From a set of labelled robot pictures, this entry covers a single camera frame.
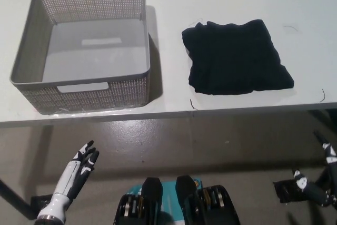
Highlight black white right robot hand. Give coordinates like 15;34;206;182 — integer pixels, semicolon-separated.
291;130;337;208

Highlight black table foot plate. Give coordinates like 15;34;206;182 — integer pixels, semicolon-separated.
272;179;321;204
31;194;53;212

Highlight grey perforated plastic basket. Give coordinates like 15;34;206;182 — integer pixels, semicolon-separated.
9;0;152;115

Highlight black t-shirt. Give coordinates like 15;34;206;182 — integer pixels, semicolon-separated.
181;18;295;96

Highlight black table leg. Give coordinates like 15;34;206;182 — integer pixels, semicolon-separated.
0;177;37;220

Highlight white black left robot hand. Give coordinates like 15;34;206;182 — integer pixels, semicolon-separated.
36;140;101;222

